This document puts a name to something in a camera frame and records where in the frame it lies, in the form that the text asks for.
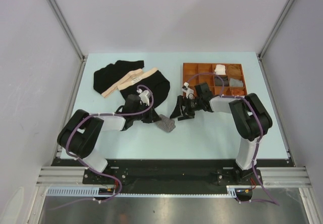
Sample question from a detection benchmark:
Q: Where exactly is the black underwear beige waistband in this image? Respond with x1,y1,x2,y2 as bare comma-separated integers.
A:
118,68,170,108
93,60,144,98

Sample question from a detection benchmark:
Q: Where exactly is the orange rolled cloth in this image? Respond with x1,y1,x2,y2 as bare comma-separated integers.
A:
230,88,246,96

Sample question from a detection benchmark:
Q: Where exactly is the white slotted cable duct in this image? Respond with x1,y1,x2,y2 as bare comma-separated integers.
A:
46,186,251,198

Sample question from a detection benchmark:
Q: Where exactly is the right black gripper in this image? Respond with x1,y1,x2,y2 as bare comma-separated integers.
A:
170,95,203,121

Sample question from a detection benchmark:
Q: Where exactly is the light grey rolled cloth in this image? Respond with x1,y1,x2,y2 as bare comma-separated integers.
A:
229,78,244,87

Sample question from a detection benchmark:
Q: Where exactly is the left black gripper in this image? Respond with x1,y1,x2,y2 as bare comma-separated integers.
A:
132,102,161,124

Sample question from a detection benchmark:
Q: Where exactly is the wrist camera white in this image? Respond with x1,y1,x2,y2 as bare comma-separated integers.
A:
182,82,194,99
137,89,151,106

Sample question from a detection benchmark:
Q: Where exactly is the aluminium frame post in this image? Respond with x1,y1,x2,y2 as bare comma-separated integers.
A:
258,0,296,60
46,0,85,62

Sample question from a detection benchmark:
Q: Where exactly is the dark grey rolled cloth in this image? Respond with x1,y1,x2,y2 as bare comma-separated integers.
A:
214,76,229,87

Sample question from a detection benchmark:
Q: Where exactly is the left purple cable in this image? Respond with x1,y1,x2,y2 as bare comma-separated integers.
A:
47,84,155,209

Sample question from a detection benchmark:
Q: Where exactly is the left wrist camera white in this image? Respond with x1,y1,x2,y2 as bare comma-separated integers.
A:
137,89,151,106

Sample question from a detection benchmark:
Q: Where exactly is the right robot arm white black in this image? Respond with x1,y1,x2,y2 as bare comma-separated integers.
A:
170,83,273,184

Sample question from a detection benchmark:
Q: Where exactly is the wooden compartment tray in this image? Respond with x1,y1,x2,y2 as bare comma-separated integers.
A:
183,63,247,96

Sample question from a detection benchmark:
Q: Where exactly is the black underwear beige waistband back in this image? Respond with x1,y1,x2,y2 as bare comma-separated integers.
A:
93,60,144,98

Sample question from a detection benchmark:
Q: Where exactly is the right aluminium frame post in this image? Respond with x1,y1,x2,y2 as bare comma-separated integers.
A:
258,0,296,60

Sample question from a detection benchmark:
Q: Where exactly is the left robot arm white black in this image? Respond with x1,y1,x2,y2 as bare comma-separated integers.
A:
57,90,161,184

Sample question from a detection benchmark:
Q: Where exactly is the aluminium front rail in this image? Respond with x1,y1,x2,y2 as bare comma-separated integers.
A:
36,166,312,188

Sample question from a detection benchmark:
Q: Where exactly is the black underwear beige waistband front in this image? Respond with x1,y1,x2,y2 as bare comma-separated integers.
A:
118,68,170,108

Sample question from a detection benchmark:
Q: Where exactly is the white rolled cloth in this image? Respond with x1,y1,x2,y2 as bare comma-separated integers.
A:
214,64,226,75

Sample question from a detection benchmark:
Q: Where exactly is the grey striped boxer underwear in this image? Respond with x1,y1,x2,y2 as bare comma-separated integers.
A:
155,115,176,133

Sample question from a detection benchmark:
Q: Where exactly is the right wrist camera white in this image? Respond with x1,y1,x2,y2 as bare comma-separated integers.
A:
182,82,194,99

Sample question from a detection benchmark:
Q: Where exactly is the left aluminium frame post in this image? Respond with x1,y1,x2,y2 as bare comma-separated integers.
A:
46,0,85,62

